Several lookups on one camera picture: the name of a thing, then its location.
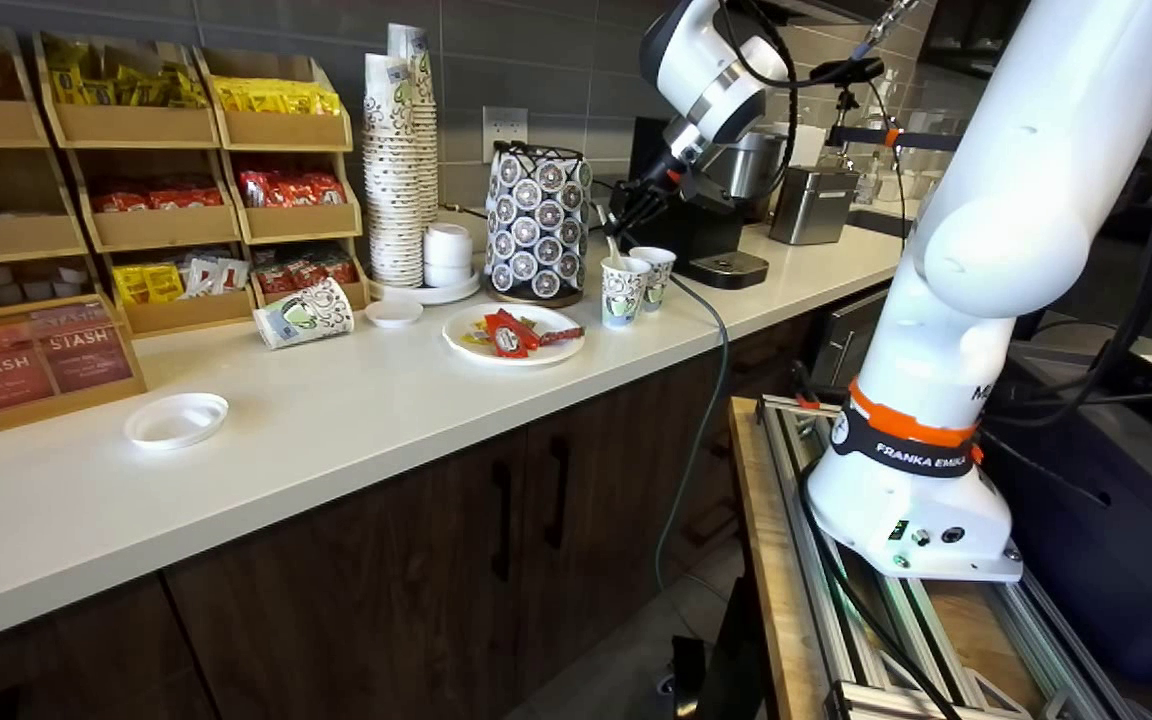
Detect wire coffee pod carousel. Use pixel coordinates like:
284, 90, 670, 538
485, 142, 586, 304

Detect left patterned paper cup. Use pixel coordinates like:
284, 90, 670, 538
600, 258, 647, 328

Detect small white bowl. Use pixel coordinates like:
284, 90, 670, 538
366, 295, 426, 328

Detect left stack of paper cups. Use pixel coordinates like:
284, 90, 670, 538
366, 51, 421, 287

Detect tipped patterned paper cup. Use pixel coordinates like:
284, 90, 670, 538
258, 279, 357, 349

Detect wooden tea box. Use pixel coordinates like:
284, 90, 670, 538
0, 295, 145, 433

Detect white plastic cup lid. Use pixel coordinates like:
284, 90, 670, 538
126, 394, 228, 451

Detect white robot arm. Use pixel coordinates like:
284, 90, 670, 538
807, 0, 1152, 584

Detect black power cable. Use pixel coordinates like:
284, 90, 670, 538
654, 271, 738, 594

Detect stack of paper cups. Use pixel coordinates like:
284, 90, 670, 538
389, 24, 437, 236
366, 51, 421, 287

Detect right patterned paper cup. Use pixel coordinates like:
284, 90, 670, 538
629, 243, 677, 312

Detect grey coffee machine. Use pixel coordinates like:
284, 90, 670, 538
611, 117, 785, 287

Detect white wall power outlet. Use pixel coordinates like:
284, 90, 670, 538
481, 103, 529, 150

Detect right stack of paper cups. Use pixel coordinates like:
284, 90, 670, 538
389, 24, 437, 236

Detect white paper plate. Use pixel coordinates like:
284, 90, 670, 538
439, 304, 586, 369

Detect stack of white lids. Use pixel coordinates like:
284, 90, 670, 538
426, 226, 471, 287

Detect red snack packets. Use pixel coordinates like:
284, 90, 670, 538
469, 309, 586, 361

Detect wooden tea organizer shelf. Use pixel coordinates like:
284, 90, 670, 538
0, 27, 370, 333

